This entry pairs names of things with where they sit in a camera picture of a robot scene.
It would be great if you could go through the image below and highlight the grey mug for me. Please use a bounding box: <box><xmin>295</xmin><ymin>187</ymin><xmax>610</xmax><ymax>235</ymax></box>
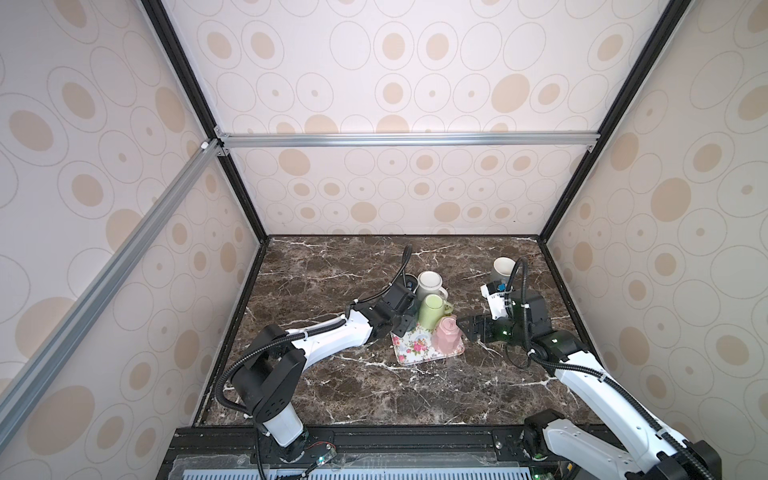
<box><xmin>490</xmin><ymin>257</ymin><xmax>516</xmax><ymax>284</ymax></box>

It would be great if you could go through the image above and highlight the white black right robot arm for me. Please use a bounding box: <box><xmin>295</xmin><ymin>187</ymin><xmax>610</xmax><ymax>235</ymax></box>
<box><xmin>459</xmin><ymin>282</ymin><xmax>722</xmax><ymax>479</ymax></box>

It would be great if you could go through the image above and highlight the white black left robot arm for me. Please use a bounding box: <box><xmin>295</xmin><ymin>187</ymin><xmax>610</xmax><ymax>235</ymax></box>
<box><xmin>215</xmin><ymin>275</ymin><xmax>418</xmax><ymax>449</ymax></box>

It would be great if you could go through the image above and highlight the black mug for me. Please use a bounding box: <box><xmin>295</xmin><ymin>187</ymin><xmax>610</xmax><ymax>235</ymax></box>
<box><xmin>403</xmin><ymin>274</ymin><xmax>419</xmax><ymax>293</ymax></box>

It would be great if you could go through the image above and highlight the pink mug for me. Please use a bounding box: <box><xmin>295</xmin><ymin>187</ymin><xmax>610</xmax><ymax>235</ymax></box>
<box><xmin>431</xmin><ymin>316</ymin><xmax>461</xmax><ymax>355</ymax></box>

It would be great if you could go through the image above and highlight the white mug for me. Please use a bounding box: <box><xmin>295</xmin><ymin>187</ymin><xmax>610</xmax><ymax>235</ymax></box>
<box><xmin>416</xmin><ymin>271</ymin><xmax>448</xmax><ymax>301</ymax></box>

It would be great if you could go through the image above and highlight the light green mug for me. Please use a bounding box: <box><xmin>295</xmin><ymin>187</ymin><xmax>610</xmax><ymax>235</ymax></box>
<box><xmin>418</xmin><ymin>294</ymin><xmax>454</xmax><ymax>331</ymax></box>

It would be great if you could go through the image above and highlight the floral rectangular tray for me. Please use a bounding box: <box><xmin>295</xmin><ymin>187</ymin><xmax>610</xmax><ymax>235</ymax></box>
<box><xmin>390</xmin><ymin>325</ymin><xmax>465</xmax><ymax>367</ymax></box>

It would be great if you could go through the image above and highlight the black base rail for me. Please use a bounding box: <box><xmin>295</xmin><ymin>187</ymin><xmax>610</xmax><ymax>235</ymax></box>
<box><xmin>157</xmin><ymin>424</ymin><xmax>601</xmax><ymax>480</ymax></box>

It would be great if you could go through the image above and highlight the horizontal aluminium rail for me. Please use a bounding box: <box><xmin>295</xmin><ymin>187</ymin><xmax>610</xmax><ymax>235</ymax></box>
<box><xmin>220</xmin><ymin>131</ymin><xmax>600</xmax><ymax>149</ymax></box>

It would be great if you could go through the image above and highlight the right black frame post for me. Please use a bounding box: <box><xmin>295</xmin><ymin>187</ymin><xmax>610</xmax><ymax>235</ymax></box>
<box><xmin>538</xmin><ymin>0</ymin><xmax>691</xmax><ymax>242</ymax></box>

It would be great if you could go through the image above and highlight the black frame post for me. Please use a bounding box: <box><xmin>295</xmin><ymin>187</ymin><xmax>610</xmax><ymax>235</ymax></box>
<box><xmin>141</xmin><ymin>0</ymin><xmax>269</xmax><ymax>244</ymax></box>
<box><xmin>538</xmin><ymin>0</ymin><xmax>691</xmax><ymax>242</ymax></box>

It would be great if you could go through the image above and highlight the left black frame post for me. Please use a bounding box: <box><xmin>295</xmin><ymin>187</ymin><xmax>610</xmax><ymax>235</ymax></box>
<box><xmin>141</xmin><ymin>0</ymin><xmax>269</xmax><ymax>244</ymax></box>

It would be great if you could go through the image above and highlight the slanted left aluminium rail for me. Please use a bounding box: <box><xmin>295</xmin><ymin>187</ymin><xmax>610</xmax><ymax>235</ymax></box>
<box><xmin>1</xmin><ymin>138</ymin><xmax>222</xmax><ymax>449</ymax></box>

